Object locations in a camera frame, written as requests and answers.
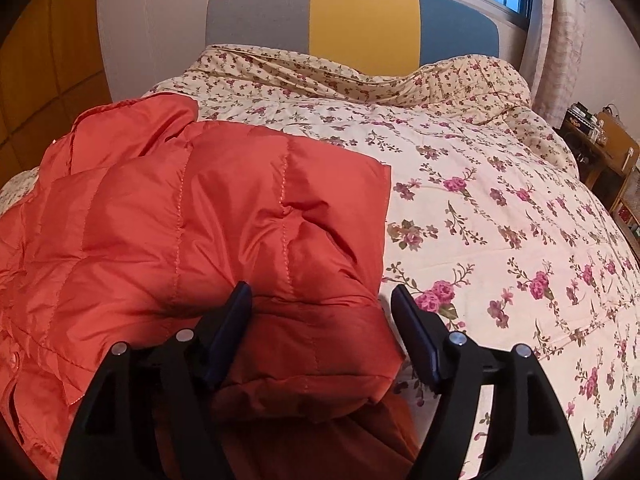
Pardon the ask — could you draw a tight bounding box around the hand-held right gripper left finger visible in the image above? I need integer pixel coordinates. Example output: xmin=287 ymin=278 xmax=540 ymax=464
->
xmin=56 ymin=281 xmax=253 ymax=480

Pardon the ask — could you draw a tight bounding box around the wooden bedside table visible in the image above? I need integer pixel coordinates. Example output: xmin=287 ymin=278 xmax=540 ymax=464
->
xmin=557 ymin=120 xmax=628 ymax=201

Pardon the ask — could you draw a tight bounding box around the grey yellow blue headboard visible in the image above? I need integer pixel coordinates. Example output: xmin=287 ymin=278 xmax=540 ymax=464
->
xmin=206 ymin=0 xmax=501 ymax=77

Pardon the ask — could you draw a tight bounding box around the orange down jacket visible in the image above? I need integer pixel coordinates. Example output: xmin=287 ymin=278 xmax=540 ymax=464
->
xmin=0 ymin=94 xmax=421 ymax=480

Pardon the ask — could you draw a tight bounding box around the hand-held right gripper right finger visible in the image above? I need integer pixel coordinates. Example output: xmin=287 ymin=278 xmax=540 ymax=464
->
xmin=390 ymin=285 xmax=585 ymax=480

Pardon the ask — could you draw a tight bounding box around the long patterned curtain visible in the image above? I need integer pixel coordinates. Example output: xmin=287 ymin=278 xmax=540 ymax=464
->
xmin=520 ymin=0 xmax=588 ymax=133

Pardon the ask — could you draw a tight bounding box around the dark box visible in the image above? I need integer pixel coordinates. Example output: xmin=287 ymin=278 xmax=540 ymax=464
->
xmin=564 ymin=104 xmax=601 ymax=137

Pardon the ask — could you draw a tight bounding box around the floral quilt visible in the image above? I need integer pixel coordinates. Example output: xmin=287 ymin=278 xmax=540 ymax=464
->
xmin=0 ymin=42 xmax=640 ymax=480

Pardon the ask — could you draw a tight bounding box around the wooden wardrobe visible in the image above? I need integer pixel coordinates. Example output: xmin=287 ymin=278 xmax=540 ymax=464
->
xmin=0 ymin=0 xmax=112 ymax=186

